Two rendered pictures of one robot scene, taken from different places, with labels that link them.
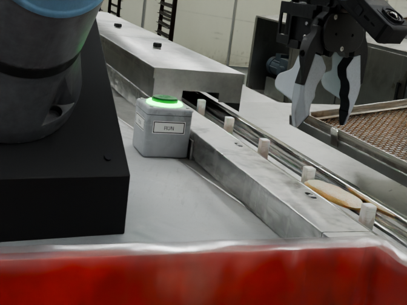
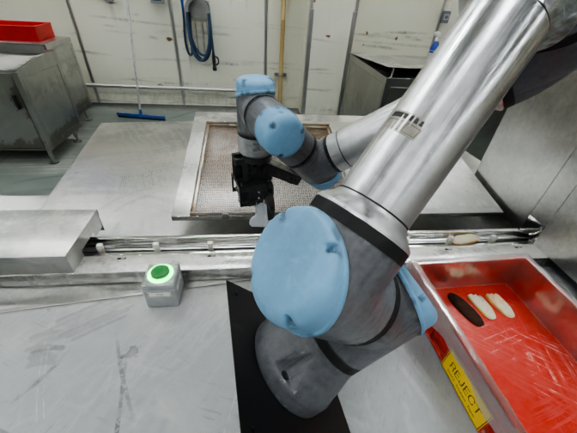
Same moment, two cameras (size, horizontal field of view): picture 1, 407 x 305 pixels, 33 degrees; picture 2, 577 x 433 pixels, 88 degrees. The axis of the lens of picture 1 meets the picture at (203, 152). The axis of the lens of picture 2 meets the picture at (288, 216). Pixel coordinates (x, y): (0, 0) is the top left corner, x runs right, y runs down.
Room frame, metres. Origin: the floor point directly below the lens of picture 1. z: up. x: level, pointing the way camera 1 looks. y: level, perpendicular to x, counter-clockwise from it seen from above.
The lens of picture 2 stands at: (0.66, 0.44, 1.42)
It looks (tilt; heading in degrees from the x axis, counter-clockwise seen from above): 37 degrees down; 283
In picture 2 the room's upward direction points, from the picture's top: 4 degrees clockwise
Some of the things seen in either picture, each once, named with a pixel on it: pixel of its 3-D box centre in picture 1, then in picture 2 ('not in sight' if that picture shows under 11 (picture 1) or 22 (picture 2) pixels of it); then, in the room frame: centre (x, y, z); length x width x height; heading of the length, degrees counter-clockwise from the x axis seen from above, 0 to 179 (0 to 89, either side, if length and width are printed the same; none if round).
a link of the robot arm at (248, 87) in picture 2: not in sight; (256, 106); (0.87, -0.13, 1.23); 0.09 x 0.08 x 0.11; 129
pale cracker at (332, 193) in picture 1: (334, 192); not in sight; (0.81, -0.16, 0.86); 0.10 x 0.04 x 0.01; 31
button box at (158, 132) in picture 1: (162, 138); (165, 288); (1.03, 0.07, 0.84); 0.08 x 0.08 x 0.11; 21
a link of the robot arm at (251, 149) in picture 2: not in sight; (256, 143); (0.87, -0.13, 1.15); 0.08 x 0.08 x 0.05
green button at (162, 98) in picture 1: (164, 101); (160, 272); (1.03, 0.07, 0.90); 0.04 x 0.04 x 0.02
